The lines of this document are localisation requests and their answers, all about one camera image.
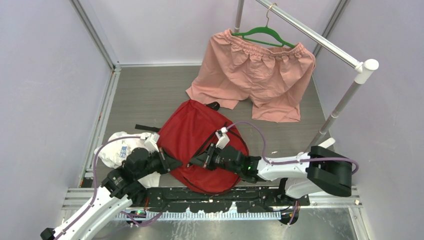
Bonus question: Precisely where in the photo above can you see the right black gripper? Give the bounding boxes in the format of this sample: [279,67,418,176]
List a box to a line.
[189,142,242,175]

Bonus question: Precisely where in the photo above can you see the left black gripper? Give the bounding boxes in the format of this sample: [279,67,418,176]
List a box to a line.
[135,146,183,180]

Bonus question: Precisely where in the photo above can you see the red backpack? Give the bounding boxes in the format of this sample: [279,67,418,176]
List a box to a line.
[134,99,250,196]

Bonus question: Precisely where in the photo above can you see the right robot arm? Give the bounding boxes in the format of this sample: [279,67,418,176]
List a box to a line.
[189,144,358,206]

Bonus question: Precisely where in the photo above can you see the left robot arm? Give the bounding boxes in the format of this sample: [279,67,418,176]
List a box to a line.
[40,148,183,240]

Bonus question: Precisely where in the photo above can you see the white crumpled cloth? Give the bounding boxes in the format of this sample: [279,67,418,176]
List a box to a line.
[93,131,158,169]

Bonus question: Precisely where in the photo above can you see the pink skirt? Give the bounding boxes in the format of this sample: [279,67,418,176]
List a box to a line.
[186,29,316,123]

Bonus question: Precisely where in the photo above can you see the green clothes hanger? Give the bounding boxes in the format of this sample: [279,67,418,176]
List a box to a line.
[231,2,295,49]

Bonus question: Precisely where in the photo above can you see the white clothes rack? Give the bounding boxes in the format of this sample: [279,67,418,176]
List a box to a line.
[229,0,384,165]

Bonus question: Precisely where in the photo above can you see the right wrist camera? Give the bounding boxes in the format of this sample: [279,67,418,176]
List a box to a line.
[215,126,230,150]

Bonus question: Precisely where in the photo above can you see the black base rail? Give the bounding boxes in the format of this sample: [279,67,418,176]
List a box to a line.
[129,186,295,213]

